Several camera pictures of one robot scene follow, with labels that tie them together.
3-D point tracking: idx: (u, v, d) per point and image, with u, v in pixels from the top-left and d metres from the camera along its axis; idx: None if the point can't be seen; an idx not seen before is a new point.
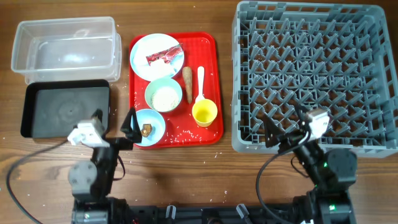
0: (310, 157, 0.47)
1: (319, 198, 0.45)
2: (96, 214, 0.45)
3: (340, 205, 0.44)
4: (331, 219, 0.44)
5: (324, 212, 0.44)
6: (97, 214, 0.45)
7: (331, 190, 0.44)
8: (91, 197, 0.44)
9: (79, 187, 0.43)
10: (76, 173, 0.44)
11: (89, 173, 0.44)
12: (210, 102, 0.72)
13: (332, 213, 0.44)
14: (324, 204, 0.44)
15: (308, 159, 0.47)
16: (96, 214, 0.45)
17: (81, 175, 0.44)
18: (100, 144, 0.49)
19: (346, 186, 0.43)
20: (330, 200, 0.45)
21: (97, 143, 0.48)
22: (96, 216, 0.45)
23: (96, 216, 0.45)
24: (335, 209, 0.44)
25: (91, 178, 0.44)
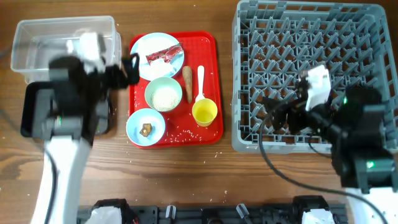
0: (323, 120, 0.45)
1: (349, 155, 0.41)
2: (64, 137, 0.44)
3: (379, 160, 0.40)
4: (369, 179, 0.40)
5: (358, 170, 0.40)
6: (63, 135, 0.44)
7: (350, 129, 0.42)
8: (71, 115, 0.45)
9: (62, 82, 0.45)
10: None
11: None
12: (210, 102, 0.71)
13: (369, 171, 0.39)
14: (354, 152, 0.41)
15: (321, 123, 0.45)
16: (67, 121, 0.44)
17: None
18: None
19: (364, 121, 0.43)
20: (359, 145, 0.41)
21: None
22: None
23: (62, 139, 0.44)
24: (374, 167, 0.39)
25: None
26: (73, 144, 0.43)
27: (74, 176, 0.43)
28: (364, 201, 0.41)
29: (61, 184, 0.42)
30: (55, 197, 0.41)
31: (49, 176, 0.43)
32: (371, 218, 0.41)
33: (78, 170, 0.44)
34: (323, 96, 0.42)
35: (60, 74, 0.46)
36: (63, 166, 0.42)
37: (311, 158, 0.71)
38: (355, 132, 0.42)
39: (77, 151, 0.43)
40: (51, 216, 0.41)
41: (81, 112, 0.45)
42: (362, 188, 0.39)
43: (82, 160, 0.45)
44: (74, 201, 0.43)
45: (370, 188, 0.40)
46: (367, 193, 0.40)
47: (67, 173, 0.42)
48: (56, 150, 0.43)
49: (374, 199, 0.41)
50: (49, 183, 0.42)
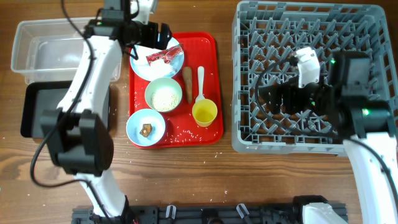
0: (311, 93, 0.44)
1: (343, 107, 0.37)
2: (104, 34, 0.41)
3: (373, 109, 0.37)
4: (364, 127, 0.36)
5: (354, 115, 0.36)
6: (103, 32, 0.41)
7: (340, 81, 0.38)
8: (109, 29, 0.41)
9: (110, 13, 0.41)
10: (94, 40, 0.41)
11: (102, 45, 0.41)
12: (210, 102, 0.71)
13: (364, 117, 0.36)
14: (348, 101, 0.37)
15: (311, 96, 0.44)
16: (106, 30, 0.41)
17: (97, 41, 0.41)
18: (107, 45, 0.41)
19: (347, 68, 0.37)
20: (354, 99, 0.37)
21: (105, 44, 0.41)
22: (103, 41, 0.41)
23: (102, 36, 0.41)
24: (369, 113, 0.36)
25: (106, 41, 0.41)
26: (111, 41, 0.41)
27: (105, 73, 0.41)
28: (360, 147, 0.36)
29: (93, 76, 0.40)
30: (87, 83, 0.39)
31: (84, 61, 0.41)
32: (369, 163, 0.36)
33: (106, 71, 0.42)
34: (316, 71, 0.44)
35: (109, 7, 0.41)
36: (99, 51, 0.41)
37: (311, 158, 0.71)
38: (347, 84, 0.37)
39: (113, 46, 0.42)
40: (80, 98, 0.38)
41: (119, 27, 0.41)
42: (358, 134, 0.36)
43: (111, 64, 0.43)
44: (99, 98, 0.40)
45: (367, 132, 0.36)
46: (364, 138, 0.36)
47: (103, 59, 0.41)
48: (94, 43, 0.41)
49: (375, 144, 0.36)
50: (84, 66, 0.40)
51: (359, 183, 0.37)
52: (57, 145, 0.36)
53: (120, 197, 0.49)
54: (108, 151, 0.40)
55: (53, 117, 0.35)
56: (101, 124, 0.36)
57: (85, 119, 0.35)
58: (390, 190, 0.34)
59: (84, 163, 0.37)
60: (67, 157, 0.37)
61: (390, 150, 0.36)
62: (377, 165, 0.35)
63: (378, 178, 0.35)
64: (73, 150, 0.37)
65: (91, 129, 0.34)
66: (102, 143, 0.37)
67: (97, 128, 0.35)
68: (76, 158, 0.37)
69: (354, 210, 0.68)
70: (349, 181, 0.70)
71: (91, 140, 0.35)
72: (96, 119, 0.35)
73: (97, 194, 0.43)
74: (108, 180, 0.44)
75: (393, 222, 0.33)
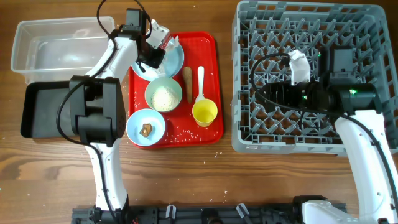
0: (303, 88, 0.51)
1: (334, 91, 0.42)
2: (125, 37, 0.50)
3: (360, 90, 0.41)
4: (353, 107, 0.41)
5: (342, 95, 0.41)
6: (124, 36, 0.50)
7: (328, 70, 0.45)
8: (127, 36, 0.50)
9: (130, 27, 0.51)
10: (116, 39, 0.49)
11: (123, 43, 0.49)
12: (211, 102, 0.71)
13: (351, 98, 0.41)
14: (337, 83, 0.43)
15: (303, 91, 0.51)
16: (125, 36, 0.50)
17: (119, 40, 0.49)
18: (127, 43, 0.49)
19: (333, 58, 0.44)
20: (341, 84, 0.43)
21: (125, 44, 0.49)
22: (123, 40, 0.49)
23: (124, 37, 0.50)
24: (356, 94, 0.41)
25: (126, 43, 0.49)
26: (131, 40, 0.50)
27: (124, 61, 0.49)
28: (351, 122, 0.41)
29: (114, 60, 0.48)
30: (109, 63, 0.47)
31: (108, 50, 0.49)
32: (359, 136, 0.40)
33: (124, 61, 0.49)
34: (306, 71, 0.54)
35: (130, 23, 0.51)
36: (121, 45, 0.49)
37: (311, 158, 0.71)
38: (334, 72, 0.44)
39: (132, 44, 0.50)
40: (104, 70, 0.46)
41: (135, 36, 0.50)
42: (347, 111, 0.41)
43: (129, 58, 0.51)
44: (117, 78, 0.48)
45: (355, 110, 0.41)
46: (353, 115, 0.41)
47: (124, 50, 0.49)
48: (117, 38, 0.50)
49: (362, 119, 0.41)
50: (108, 53, 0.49)
51: (351, 155, 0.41)
52: (79, 108, 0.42)
53: (124, 191, 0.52)
54: (122, 124, 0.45)
55: (79, 81, 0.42)
56: (120, 92, 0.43)
57: (107, 83, 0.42)
58: (379, 160, 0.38)
59: (101, 127, 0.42)
60: (86, 121, 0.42)
61: (379, 124, 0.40)
62: (366, 138, 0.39)
63: (367, 150, 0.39)
64: (92, 116, 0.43)
65: (112, 91, 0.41)
66: (119, 111, 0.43)
67: (117, 93, 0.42)
68: (94, 122, 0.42)
69: (354, 210, 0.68)
70: (350, 181, 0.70)
71: (111, 103, 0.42)
72: (116, 83, 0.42)
73: (105, 168, 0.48)
74: (115, 160, 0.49)
75: (384, 186, 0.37)
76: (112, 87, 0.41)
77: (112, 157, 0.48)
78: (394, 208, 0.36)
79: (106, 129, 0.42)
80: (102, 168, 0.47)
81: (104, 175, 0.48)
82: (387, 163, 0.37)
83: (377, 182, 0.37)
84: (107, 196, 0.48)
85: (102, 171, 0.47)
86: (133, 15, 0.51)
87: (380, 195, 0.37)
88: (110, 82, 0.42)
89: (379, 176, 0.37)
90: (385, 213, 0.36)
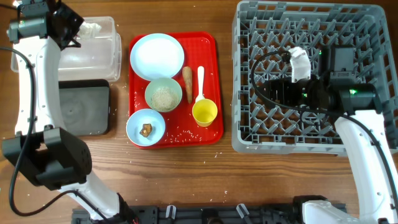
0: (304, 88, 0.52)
1: (335, 90, 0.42)
2: (34, 26, 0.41)
3: (360, 91, 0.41)
4: (353, 107, 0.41)
5: (342, 95, 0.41)
6: (32, 26, 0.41)
7: (328, 70, 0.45)
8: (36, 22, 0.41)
9: (33, 10, 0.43)
10: (23, 46, 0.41)
11: (38, 42, 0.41)
12: (212, 103, 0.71)
13: (351, 98, 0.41)
14: (336, 83, 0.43)
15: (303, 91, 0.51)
16: (32, 23, 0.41)
17: (29, 45, 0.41)
18: (38, 42, 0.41)
19: (333, 58, 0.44)
20: (341, 84, 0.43)
21: (35, 42, 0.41)
22: (34, 27, 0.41)
23: (32, 37, 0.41)
24: (356, 94, 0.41)
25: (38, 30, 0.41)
26: (42, 41, 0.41)
27: (50, 73, 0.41)
28: (351, 122, 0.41)
29: (40, 89, 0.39)
30: (37, 97, 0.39)
31: (22, 71, 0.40)
32: (359, 136, 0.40)
33: (53, 72, 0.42)
34: (307, 68, 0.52)
35: (32, 5, 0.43)
36: (35, 56, 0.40)
37: (311, 158, 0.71)
38: (334, 71, 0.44)
39: (46, 47, 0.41)
40: (35, 116, 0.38)
41: (45, 17, 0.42)
42: (347, 111, 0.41)
43: (53, 61, 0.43)
44: (55, 106, 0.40)
45: (355, 110, 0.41)
46: (353, 115, 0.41)
47: (42, 62, 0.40)
48: (26, 50, 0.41)
49: (362, 119, 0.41)
50: (25, 77, 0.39)
51: (351, 156, 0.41)
52: (32, 169, 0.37)
53: (114, 197, 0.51)
54: (87, 158, 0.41)
55: (12, 143, 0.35)
56: (67, 133, 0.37)
57: (48, 135, 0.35)
58: (379, 160, 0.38)
59: (64, 175, 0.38)
60: (46, 177, 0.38)
61: (379, 124, 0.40)
62: (366, 138, 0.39)
63: (367, 149, 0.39)
64: (48, 168, 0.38)
65: (56, 142, 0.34)
66: (76, 150, 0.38)
67: (64, 138, 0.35)
68: (55, 173, 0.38)
69: (354, 210, 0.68)
70: (350, 181, 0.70)
71: (63, 152, 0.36)
72: (60, 130, 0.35)
73: (89, 198, 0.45)
74: (96, 185, 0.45)
75: (384, 186, 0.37)
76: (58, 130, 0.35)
77: (91, 188, 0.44)
78: (394, 208, 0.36)
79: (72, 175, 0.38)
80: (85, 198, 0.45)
81: (91, 201, 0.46)
82: (388, 165, 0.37)
83: (378, 182, 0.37)
84: (100, 211, 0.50)
85: (86, 198, 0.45)
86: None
87: (380, 195, 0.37)
88: (51, 131, 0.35)
89: (379, 176, 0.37)
90: (385, 213, 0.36)
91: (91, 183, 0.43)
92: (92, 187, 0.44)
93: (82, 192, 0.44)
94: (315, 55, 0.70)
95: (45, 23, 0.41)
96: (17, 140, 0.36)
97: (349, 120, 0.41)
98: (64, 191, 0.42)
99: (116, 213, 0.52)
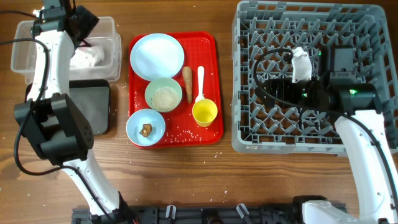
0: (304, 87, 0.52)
1: (335, 90, 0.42)
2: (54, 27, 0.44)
3: (361, 91, 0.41)
4: (353, 107, 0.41)
5: (342, 96, 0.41)
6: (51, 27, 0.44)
7: (328, 70, 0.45)
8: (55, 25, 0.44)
9: (51, 11, 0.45)
10: (42, 36, 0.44)
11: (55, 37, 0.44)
12: (212, 103, 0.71)
13: (351, 98, 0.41)
14: (337, 83, 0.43)
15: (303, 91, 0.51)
16: (51, 25, 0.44)
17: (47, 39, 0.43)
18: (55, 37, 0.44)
19: (333, 58, 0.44)
20: (341, 84, 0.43)
21: (51, 36, 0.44)
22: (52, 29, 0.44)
23: (50, 32, 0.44)
24: (356, 94, 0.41)
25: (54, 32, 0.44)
26: (59, 33, 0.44)
27: (63, 60, 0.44)
28: (351, 121, 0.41)
29: (53, 68, 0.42)
30: (50, 73, 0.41)
31: (39, 55, 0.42)
32: (359, 136, 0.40)
33: (66, 61, 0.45)
34: (308, 70, 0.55)
35: (50, 7, 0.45)
36: (51, 43, 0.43)
37: (311, 158, 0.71)
38: (334, 71, 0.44)
39: (63, 37, 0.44)
40: (46, 86, 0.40)
41: (64, 20, 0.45)
42: (347, 111, 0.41)
43: (68, 53, 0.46)
44: (64, 86, 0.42)
45: (355, 110, 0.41)
46: (353, 115, 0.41)
47: (57, 49, 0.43)
48: (43, 38, 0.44)
49: (362, 119, 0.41)
50: (40, 59, 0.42)
51: (351, 155, 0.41)
52: (37, 135, 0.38)
53: (113, 192, 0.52)
54: (89, 134, 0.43)
55: (22, 107, 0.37)
56: (73, 102, 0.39)
57: (55, 101, 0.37)
58: (379, 160, 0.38)
59: (68, 147, 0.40)
60: (50, 145, 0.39)
61: (379, 124, 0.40)
62: (366, 138, 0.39)
63: (367, 149, 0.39)
64: (54, 137, 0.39)
65: (63, 106, 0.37)
66: (79, 121, 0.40)
67: (70, 106, 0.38)
68: (59, 143, 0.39)
69: (354, 210, 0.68)
70: (349, 181, 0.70)
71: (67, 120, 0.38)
72: (66, 98, 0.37)
73: (89, 183, 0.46)
74: (96, 167, 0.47)
75: (384, 186, 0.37)
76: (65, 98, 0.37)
77: (91, 168, 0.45)
78: (394, 208, 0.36)
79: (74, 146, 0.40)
80: (85, 182, 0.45)
81: (91, 188, 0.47)
82: (388, 165, 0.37)
83: (377, 182, 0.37)
84: (100, 202, 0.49)
85: (86, 182, 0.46)
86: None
87: (380, 195, 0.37)
88: (59, 98, 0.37)
89: (379, 176, 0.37)
90: (385, 213, 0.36)
91: (91, 163, 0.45)
92: (92, 168, 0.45)
93: (83, 173, 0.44)
94: (315, 55, 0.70)
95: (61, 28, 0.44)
96: (26, 105, 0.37)
97: (349, 119, 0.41)
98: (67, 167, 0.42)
99: (115, 207, 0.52)
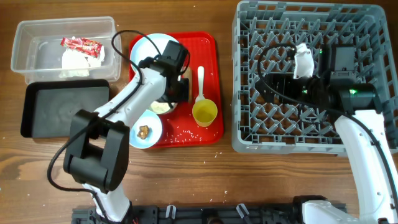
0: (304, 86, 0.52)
1: (334, 89, 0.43)
2: (156, 70, 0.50)
3: (362, 91, 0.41)
4: (353, 107, 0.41)
5: (342, 95, 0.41)
6: (155, 70, 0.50)
7: (328, 68, 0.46)
8: (159, 69, 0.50)
9: (166, 59, 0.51)
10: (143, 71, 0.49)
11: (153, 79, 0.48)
12: (215, 108, 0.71)
13: (351, 99, 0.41)
14: (336, 83, 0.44)
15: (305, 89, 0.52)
16: (157, 68, 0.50)
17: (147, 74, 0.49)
18: (156, 78, 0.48)
19: (334, 58, 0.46)
20: (341, 85, 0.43)
21: (153, 77, 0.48)
22: (155, 70, 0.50)
23: (154, 71, 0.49)
24: (356, 94, 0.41)
25: (156, 78, 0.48)
26: (160, 76, 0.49)
27: (145, 99, 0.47)
28: (351, 122, 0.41)
29: (135, 99, 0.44)
30: (127, 101, 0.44)
31: (132, 83, 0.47)
32: (359, 136, 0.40)
33: (147, 101, 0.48)
34: (308, 66, 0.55)
35: (167, 56, 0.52)
36: (148, 80, 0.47)
37: (311, 158, 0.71)
38: (335, 71, 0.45)
39: (159, 82, 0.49)
40: (117, 110, 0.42)
41: (167, 70, 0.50)
42: (347, 111, 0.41)
43: (153, 94, 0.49)
44: (132, 118, 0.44)
45: (355, 110, 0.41)
46: (353, 115, 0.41)
47: (150, 87, 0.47)
48: (145, 73, 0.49)
49: (362, 118, 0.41)
50: (131, 87, 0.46)
51: (351, 156, 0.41)
52: (77, 148, 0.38)
53: (123, 205, 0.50)
54: (120, 175, 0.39)
55: (86, 117, 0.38)
56: (128, 140, 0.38)
57: (115, 130, 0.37)
58: (380, 160, 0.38)
59: (94, 175, 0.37)
60: (81, 163, 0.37)
61: (379, 124, 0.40)
62: (366, 138, 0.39)
63: (367, 149, 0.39)
64: (89, 159, 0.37)
65: (117, 139, 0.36)
66: (120, 161, 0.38)
67: (123, 142, 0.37)
68: (89, 167, 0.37)
69: (354, 210, 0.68)
70: (350, 181, 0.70)
71: (112, 151, 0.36)
72: (125, 133, 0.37)
73: (101, 201, 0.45)
74: (116, 192, 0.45)
75: (385, 186, 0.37)
76: (122, 135, 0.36)
77: (109, 196, 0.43)
78: (394, 208, 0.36)
79: (99, 180, 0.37)
80: (99, 201, 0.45)
81: (102, 203, 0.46)
82: (388, 165, 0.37)
83: (378, 182, 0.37)
84: (106, 214, 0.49)
85: (99, 201, 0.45)
86: (174, 49, 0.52)
87: (380, 195, 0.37)
88: (119, 130, 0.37)
89: (379, 177, 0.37)
90: (385, 213, 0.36)
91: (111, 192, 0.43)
92: (111, 195, 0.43)
93: (99, 196, 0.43)
94: (315, 55, 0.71)
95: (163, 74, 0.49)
96: (89, 117, 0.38)
97: (349, 119, 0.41)
98: (87, 190, 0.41)
99: (118, 220, 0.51)
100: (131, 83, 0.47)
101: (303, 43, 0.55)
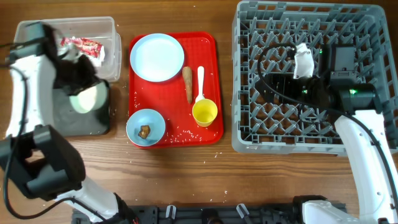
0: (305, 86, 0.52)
1: (335, 89, 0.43)
2: (30, 54, 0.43)
3: (362, 91, 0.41)
4: (353, 107, 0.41)
5: (342, 95, 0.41)
6: (27, 54, 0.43)
7: (329, 68, 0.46)
8: (32, 53, 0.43)
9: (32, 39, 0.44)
10: (19, 63, 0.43)
11: (35, 65, 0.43)
12: (215, 108, 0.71)
13: (351, 99, 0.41)
14: (336, 83, 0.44)
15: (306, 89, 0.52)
16: (28, 50, 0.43)
17: (26, 65, 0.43)
18: (35, 64, 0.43)
19: (334, 58, 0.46)
20: (341, 85, 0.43)
21: (30, 63, 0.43)
22: (30, 54, 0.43)
23: (26, 58, 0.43)
24: (356, 94, 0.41)
25: (38, 64, 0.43)
26: (36, 59, 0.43)
27: (41, 88, 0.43)
28: (351, 122, 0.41)
29: (32, 96, 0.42)
30: (29, 102, 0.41)
31: (18, 83, 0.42)
32: (359, 136, 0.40)
33: (45, 88, 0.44)
34: (308, 66, 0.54)
35: (32, 37, 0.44)
36: (29, 71, 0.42)
37: (311, 158, 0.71)
38: (335, 71, 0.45)
39: (41, 62, 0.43)
40: (27, 118, 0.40)
41: (40, 46, 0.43)
42: (347, 111, 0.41)
43: (47, 79, 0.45)
44: (46, 112, 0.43)
45: (355, 110, 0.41)
46: (354, 115, 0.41)
47: (35, 76, 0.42)
48: (20, 66, 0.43)
49: (362, 118, 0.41)
50: (20, 89, 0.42)
51: (351, 156, 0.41)
52: (21, 173, 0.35)
53: (108, 197, 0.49)
54: (79, 165, 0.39)
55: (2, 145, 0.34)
56: (57, 133, 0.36)
57: (38, 134, 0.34)
58: (380, 160, 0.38)
59: (57, 182, 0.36)
60: (37, 182, 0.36)
61: (379, 124, 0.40)
62: (366, 138, 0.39)
63: (367, 149, 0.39)
64: (42, 173, 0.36)
65: (46, 139, 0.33)
66: (66, 155, 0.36)
67: (55, 137, 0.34)
68: (46, 178, 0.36)
69: (354, 210, 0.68)
70: (350, 181, 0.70)
71: (51, 152, 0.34)
72: (49, 129, 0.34)
73: (83, 201, 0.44)
74: (92, 189, 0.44)
75: (385, 187, 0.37)
76: (48, 132, 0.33)
77: (86, 194, 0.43)
78: (394, 208, 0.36)
79: (63, 182, 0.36)
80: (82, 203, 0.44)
81: (86, 204, 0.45)
82: (388, 165, 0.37)
83: (378, 182, 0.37)
84: (98, 213, 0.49)
85: (83, 203, 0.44)
86: (34, 30, 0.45)
87: (380, 195, 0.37)
88: (40, 131, 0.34)
89: (379, 176, 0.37)
90: (385, 213, 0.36)
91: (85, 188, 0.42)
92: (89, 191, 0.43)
93: (79, 198, 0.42)
94: (315, 55, 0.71)
95: (38, 55, 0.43)
96: (5, 143, 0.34)
97: (349, 119, 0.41)
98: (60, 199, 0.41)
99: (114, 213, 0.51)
100: (16, 85, 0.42)
101: (303, 43, 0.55)
